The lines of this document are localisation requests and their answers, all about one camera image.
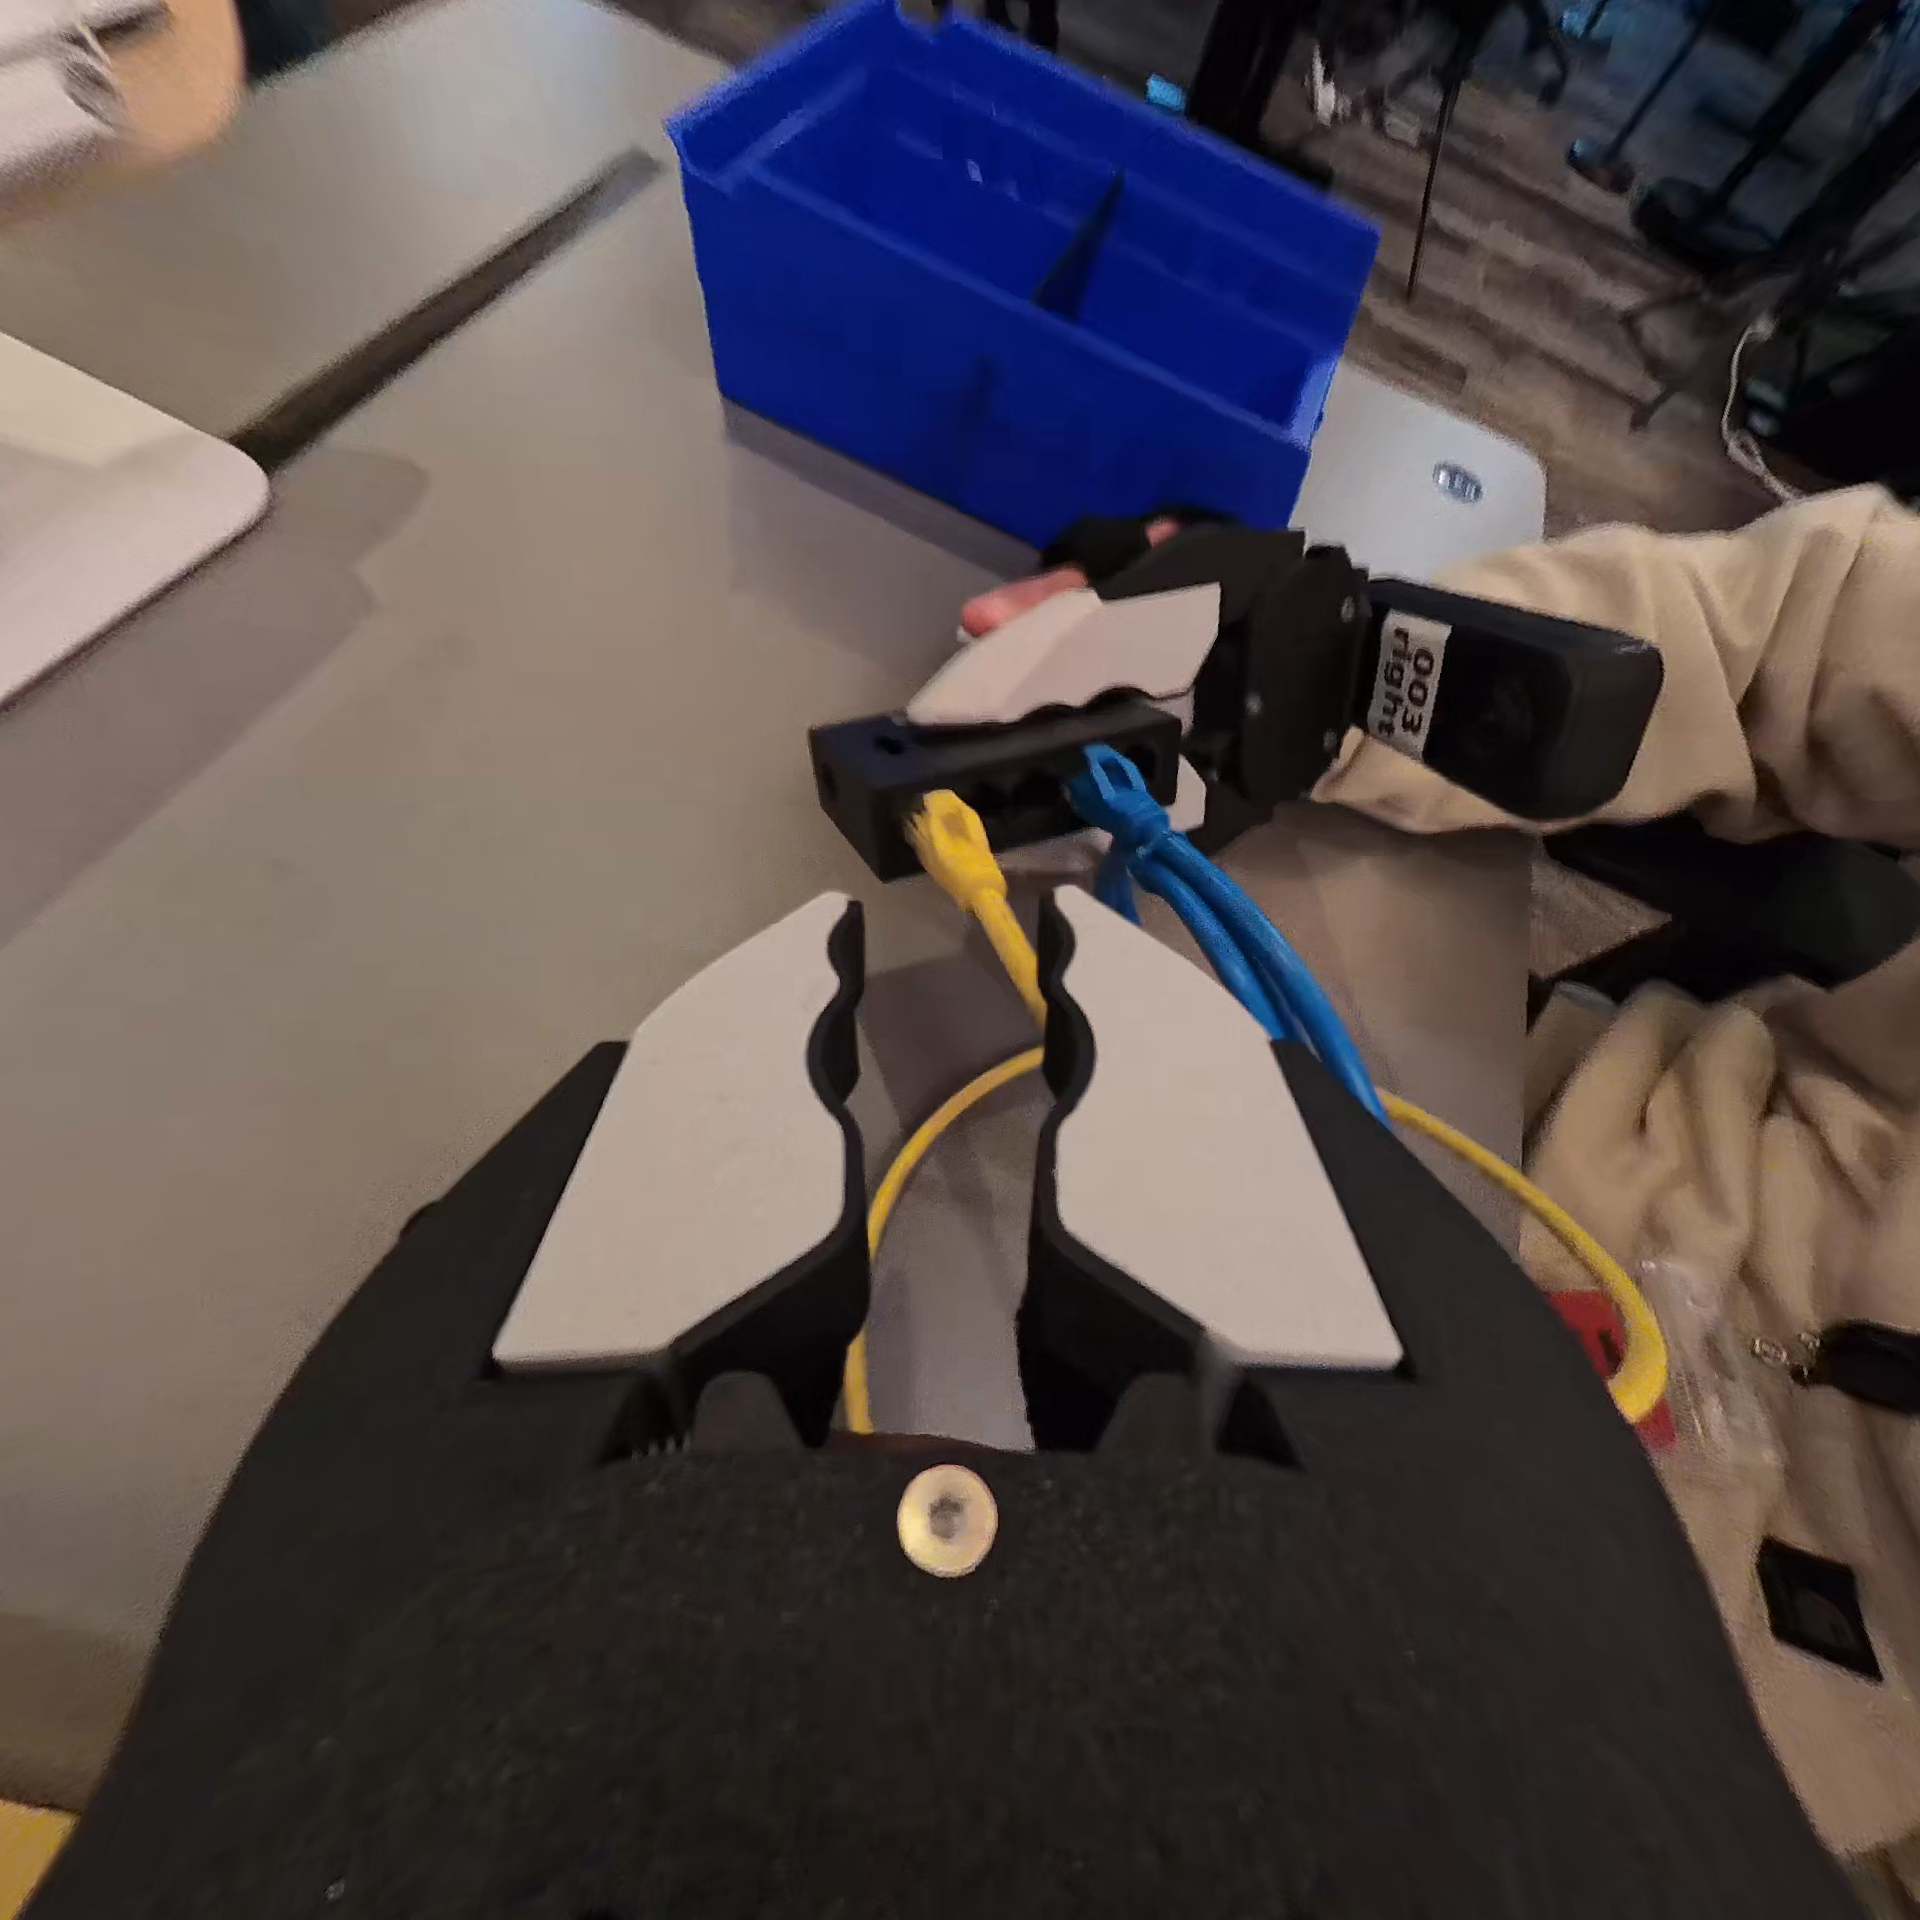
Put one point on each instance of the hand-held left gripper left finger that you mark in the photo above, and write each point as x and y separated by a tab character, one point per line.
720	1170

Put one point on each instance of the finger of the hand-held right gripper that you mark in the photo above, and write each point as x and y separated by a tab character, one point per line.
1080	652
1189	796

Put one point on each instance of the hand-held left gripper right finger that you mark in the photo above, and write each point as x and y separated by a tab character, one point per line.
1201	1184

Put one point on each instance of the black network switch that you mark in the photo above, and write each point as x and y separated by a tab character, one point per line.
861	780

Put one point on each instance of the blue plastic bin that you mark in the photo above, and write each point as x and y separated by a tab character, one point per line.
901	299

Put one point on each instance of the person's right forearm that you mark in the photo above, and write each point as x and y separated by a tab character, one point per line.
1769	645

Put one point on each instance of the person's right hand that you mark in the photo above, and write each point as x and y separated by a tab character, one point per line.
1171	555

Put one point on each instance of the white plastic seat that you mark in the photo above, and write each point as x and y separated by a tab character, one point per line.
1394	451

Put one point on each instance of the red tag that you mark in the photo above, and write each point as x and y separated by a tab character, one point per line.
1612	1349

